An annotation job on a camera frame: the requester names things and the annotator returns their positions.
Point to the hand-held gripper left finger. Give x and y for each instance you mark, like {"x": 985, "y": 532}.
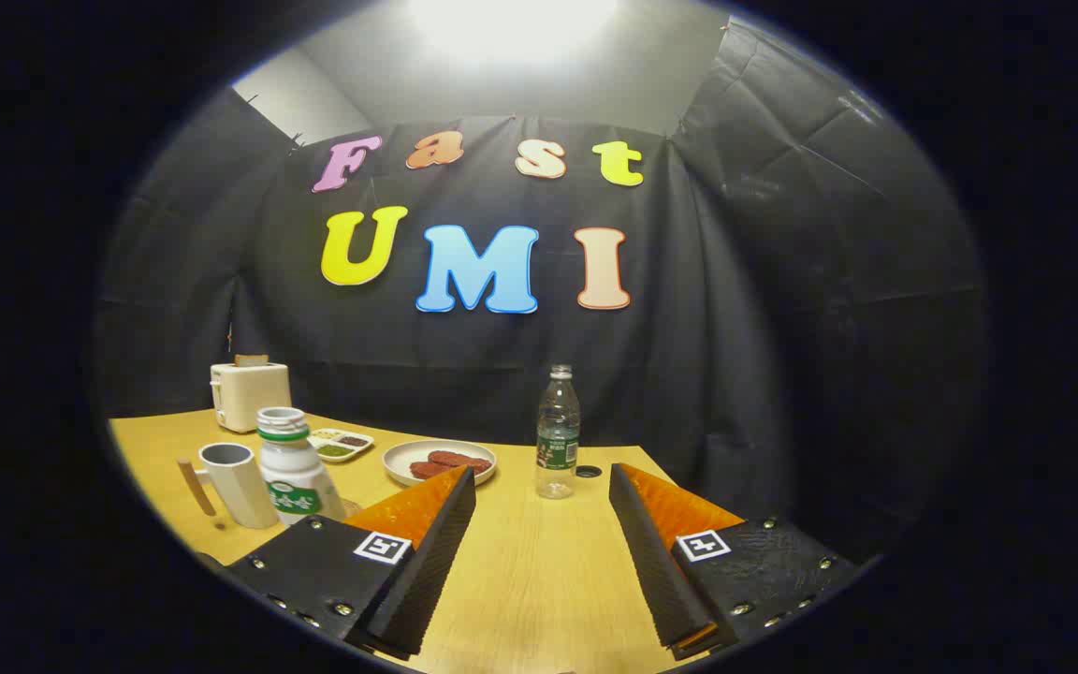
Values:
{"x": 427, "y": 571}

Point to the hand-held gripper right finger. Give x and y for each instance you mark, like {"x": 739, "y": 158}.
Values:
{"x": 656, "y": 571}

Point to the white juice bottle green label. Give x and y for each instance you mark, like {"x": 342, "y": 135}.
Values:
{"x": 291, "y": 468}

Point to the clear plastic water bottle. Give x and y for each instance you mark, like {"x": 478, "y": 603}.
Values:
{"x": 558, "y": 440}

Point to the red meat slice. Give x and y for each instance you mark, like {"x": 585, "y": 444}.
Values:
{"x": 459, "y": 460}
{"x": 427, "y": 470}

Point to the wooden table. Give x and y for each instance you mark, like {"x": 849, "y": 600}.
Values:
{"x": 539, "y": 562}

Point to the white round plate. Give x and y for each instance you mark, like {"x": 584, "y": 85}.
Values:
{"x": 400, "y": 459}

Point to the black table grommet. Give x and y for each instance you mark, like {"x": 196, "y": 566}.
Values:
{"x": 589, "y": 471}

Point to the white sectioned condiment dish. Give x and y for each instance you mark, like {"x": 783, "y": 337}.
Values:
{"x": 341, "y": 445}

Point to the cream toaster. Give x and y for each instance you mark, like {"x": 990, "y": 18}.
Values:
{"x": 249, "y": 393}

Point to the bread slice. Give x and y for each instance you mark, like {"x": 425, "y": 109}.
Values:
{"x": 251, "y": 359}

